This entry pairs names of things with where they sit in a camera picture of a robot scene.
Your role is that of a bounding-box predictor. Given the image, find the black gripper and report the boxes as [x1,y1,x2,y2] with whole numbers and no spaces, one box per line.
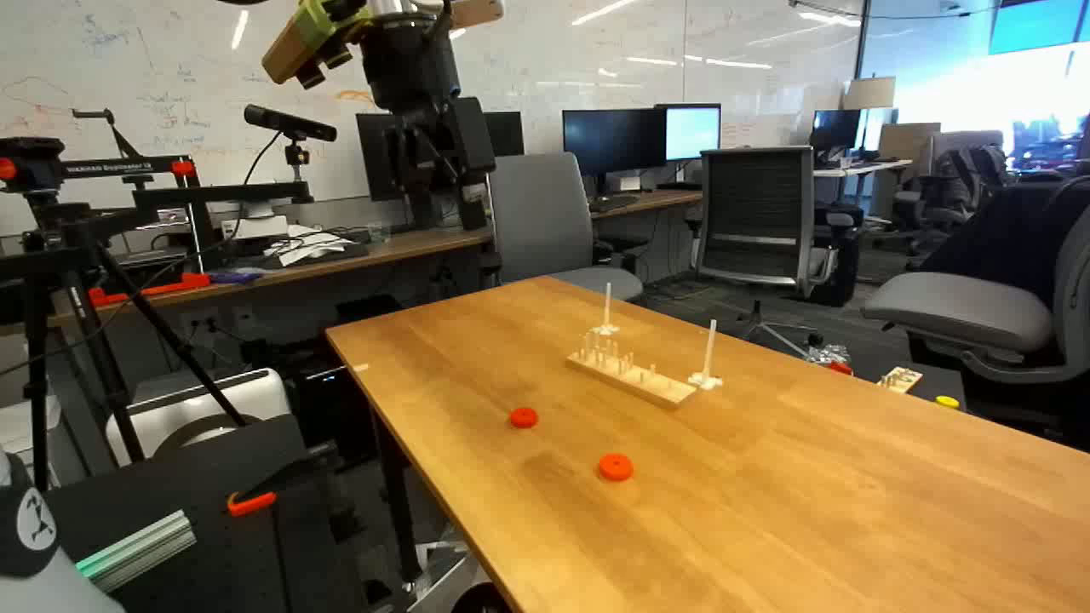
[357,12,499,235]

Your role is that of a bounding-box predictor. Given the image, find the wide black monitor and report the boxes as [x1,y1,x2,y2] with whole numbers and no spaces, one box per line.
[353,110,527,204]

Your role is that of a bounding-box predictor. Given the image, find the grey office chair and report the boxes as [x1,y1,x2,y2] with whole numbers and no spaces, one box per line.
[488,151,646,303]

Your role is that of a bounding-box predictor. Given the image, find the long wooden desk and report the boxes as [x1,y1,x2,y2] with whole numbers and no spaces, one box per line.
[47,223,505,344]

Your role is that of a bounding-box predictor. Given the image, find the white crumpled papers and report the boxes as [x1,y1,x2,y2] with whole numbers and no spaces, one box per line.
[261,225,357,268]

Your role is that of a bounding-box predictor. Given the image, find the dark computer monitor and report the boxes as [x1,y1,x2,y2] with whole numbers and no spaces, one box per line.
[557,106,663,176]

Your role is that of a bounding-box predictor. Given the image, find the wooden monitor desk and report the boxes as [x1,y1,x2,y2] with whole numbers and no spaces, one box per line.
[590,189,709,285]

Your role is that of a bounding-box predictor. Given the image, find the lit computer monitor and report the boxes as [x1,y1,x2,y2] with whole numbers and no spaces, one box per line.
[654,100,726,168]

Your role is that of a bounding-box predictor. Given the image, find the black mesh office chair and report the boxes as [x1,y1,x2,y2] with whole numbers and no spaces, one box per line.
[690,145,860,309]

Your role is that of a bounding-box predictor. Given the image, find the red bar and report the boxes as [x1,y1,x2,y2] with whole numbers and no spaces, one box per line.
[85,268,213,313]

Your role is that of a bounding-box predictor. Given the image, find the white computer case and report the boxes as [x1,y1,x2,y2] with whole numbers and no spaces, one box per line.
[102,366,296,469]

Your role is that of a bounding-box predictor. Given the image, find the small distant monitor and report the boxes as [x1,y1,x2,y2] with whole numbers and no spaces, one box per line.
[807,106,900,158]

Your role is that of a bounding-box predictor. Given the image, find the beige lamp shade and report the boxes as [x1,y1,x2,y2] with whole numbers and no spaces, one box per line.
[842,74,900,113]

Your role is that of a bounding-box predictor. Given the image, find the black tripod rig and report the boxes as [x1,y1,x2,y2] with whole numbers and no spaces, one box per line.
[0,106,315,494]

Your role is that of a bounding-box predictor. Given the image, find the black covered cart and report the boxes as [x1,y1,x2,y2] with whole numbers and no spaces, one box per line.
[47,417,369,613]

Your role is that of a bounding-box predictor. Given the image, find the silver aluminium bar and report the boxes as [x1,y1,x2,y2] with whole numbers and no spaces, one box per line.
[72,509,199,596]

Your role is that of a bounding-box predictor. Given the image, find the beige card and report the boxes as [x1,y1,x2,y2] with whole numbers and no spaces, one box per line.
[876,366,927,400]

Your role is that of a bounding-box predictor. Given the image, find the grey padded swivel chair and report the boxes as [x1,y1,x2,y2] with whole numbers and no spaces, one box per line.
[860,207,1090,439]

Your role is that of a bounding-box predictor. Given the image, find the black cap with logo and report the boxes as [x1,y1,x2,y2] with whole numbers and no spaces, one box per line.
[0,454,62,584]

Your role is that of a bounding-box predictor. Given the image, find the black bar camera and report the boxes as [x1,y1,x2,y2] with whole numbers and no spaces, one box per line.
[242,101,342,148]

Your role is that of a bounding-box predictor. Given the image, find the orange clamp handle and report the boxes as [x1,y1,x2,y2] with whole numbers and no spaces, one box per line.
[222,486,283,523]

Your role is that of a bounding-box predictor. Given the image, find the wall mounted screen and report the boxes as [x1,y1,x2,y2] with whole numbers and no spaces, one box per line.
[983,0,1090,58]

